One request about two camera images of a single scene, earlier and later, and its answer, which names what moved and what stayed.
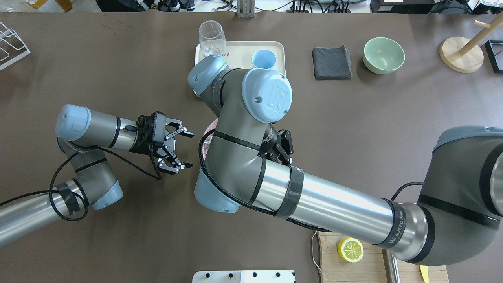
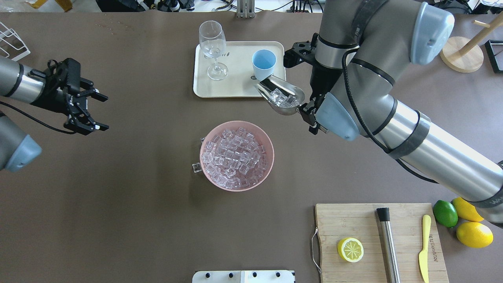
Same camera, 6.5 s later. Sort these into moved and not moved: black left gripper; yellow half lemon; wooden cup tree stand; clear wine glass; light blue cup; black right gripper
Moved: black left gripper; black right gripper
Not moved: clear wine glass; yellow half lemon; light blue cup; wooden cup tree stand
